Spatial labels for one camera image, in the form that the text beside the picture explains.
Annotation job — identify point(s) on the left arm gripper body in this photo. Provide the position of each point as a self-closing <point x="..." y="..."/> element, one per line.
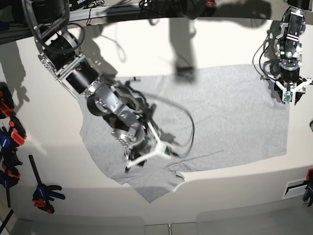
<point x="290" y="70"/>

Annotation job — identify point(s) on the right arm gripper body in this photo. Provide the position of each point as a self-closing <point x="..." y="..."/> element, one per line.
<point x="136" y="137"/>

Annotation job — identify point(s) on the grey T-shirt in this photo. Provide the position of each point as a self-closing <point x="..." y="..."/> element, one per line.
<point x="232" y="116"/>

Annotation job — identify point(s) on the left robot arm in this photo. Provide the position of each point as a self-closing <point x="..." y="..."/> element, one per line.
<point x="288" y="50"/>

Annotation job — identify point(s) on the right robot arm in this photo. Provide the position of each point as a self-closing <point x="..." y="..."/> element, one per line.
<point x="114" y="100"/>

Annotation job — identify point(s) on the blue orange bar clamp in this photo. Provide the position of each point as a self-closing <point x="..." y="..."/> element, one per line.
<point x="44" y="194"/>

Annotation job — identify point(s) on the blue clamp right edge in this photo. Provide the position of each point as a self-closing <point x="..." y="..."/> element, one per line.
<point x="308" y="195"/>

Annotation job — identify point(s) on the orange black clamp lower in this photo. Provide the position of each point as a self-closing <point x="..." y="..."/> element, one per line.
<point x="16" y="132"/>

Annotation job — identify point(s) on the orange black clamp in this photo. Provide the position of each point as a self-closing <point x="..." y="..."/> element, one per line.
<point x="6" y="101"/>
<point x="16" y="132"/>

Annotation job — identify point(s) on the blue black clamp left edge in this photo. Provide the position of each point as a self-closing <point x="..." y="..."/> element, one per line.
<point x="9" y="174"/>

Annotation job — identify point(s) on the orange black clamp upper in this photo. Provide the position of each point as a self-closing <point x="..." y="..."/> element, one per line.
<point x="6" y="101"/>

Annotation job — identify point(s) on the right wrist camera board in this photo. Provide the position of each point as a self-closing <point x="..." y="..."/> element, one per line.
<point x="167" y="152"/>

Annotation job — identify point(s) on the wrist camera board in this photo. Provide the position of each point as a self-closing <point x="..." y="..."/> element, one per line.
<point x="167" y="152"/>
<point x="287" y="96"/>

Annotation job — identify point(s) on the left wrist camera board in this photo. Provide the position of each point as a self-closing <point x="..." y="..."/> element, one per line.
<point x="287" y="96"/>

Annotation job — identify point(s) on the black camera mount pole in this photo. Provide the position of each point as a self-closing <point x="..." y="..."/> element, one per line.
<point x="192" y="9"/>

